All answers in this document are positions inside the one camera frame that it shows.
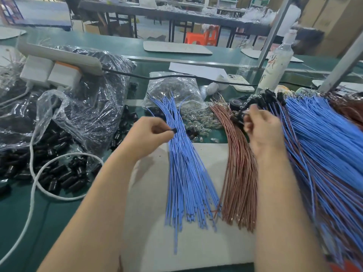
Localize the orange plastic stool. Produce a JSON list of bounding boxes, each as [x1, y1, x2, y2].
[[185, 25, 221, 47]]

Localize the blue table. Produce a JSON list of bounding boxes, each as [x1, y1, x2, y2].
[[0, 0, 74, 32]]

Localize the bundle of blue wires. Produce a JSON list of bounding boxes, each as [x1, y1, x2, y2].
[[147, 94, 221, 254]]

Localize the person's right forearm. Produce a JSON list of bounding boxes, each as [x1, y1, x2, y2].
[[254, 149, 331, 272]]

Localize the white charging cable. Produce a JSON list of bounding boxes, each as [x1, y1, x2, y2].
[[0, 88, 105, 265]]

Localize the person's left forearm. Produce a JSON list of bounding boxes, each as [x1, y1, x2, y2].
[[37, 149, 148, 272]]

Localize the white flat tray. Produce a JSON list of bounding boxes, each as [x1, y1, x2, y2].
[[0, 26, 27, 41], [241, 48, 305, 63], [143, 40, 213, 56]]

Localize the small clear plastic bag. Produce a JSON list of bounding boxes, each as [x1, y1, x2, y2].
[[143, 73, 209, 112]]

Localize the long black-frame table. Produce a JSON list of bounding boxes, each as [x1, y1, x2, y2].
[[78, 0, 270, 49]]

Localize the white work board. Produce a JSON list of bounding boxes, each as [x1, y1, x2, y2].
[[116, 143, 263, 272]]

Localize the pile of black plastic caps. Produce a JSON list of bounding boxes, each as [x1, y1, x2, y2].
[[0, 105, 140, 197]]

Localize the white paper sheet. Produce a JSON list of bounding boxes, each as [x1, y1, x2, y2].
[[168, 62, 229, 82]]

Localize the white power strip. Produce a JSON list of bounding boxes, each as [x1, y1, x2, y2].
[[17, 42, 104, 76]]

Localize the black power cord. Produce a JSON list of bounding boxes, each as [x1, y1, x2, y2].
[[102, 68, 262, 90]]

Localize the pile of assembled wire harnesses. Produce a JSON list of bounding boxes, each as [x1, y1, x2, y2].
[[230, 89, 363, 270]]

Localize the white computer mouse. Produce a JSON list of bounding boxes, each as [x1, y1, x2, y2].
[[200, 82, 220, 100]]

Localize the white spray bottle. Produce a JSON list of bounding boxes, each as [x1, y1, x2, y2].
[[257, 29, 298, 94]]

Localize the slanted metal frame post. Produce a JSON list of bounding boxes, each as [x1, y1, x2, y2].
[[258, 0, 295, 68]]

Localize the short metal frame post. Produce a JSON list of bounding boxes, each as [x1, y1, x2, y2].
[[318, 31, 363, 94]]

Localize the cardboard boxes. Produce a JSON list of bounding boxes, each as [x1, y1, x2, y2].
[[301, 0, 363, 57]]

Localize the bundle of stripped brown wires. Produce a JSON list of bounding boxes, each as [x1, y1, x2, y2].
[[0, 51, 28, 94]]

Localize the person's right hand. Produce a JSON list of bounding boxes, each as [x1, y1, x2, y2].
[[243, 104, 288, 160]]

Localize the white flat device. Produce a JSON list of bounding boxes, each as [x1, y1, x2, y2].
[[218, 74, 256, 93]]

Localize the white orange charger adapter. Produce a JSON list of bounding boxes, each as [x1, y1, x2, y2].
[[47, 61, 84, 91]]

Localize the large clear plastic bag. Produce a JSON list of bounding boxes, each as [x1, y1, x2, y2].
[[0, 45, 138, 158]]

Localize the person's left hand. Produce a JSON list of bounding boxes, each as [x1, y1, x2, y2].
[[116, 116, 178, 166]]

